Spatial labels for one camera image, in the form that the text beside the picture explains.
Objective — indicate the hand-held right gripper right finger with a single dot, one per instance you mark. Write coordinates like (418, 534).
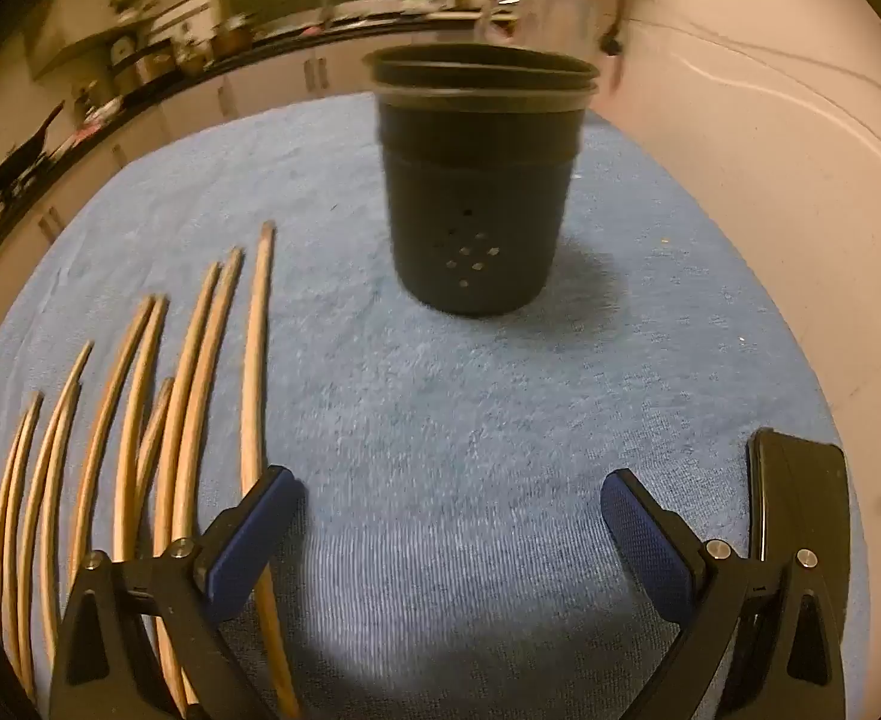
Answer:
(650, 540)

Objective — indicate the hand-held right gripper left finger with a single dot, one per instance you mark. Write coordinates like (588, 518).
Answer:
(241, 562)

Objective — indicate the bunch of wooden chopsticks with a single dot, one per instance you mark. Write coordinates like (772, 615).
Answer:
(253, 420)

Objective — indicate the black perforated utensil holder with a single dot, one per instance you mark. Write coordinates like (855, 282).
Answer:
(470, 202)

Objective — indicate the black smartphone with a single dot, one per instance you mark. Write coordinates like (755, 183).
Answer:
(800, 480)

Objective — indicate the blue towel table cover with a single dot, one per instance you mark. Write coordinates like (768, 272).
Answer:
(448, 427)

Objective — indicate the black wok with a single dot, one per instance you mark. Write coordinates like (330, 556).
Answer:
(24, 154)

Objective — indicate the copper cooking pot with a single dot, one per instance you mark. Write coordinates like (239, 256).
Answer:
(232, 39)

